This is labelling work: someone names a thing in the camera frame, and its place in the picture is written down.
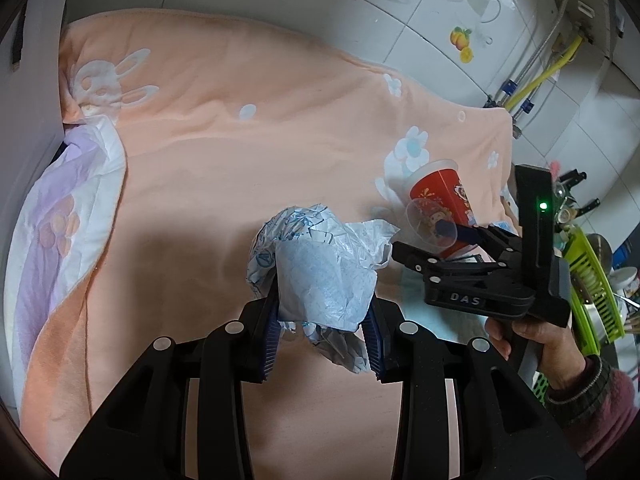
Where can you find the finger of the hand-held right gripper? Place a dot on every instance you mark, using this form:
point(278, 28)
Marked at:
point(447, 227)
point(450, 270)

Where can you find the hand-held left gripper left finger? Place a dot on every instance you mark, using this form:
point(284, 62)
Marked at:
point(267, 330)

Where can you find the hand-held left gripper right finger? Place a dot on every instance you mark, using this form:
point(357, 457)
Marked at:
point(373, 342)

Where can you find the clear plastic lid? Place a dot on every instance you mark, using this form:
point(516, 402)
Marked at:
point(419, 220)

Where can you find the red paper cup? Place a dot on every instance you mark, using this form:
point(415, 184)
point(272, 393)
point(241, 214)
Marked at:
point(440, 185)

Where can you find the white plastic wrapper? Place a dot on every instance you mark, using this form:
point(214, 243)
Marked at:
point(320, 270)

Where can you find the person's right forearm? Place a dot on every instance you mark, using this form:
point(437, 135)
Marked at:
point(600, 405)

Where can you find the person's right hand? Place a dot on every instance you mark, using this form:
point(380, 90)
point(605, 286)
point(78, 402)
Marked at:
point(550, 350)

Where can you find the metal bowl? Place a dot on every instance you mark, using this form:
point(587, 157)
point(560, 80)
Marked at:
point(600, 250)

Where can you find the pink brush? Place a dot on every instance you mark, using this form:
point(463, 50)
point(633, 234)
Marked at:
point(553, 167)

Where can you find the green dish rack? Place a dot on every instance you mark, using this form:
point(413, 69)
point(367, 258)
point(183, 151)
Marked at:
point(595, 290)

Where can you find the white bowl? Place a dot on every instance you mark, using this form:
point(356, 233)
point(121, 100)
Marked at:
point(625, 282)

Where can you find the peach flower-print blanket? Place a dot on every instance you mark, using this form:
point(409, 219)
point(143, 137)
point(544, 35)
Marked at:
point(200, 160)

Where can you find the white lavender quilt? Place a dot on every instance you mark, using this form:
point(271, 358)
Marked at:
point(65, 210)

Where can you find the white wall box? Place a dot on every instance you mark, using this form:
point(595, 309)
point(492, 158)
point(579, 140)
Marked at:
point(590, 5)

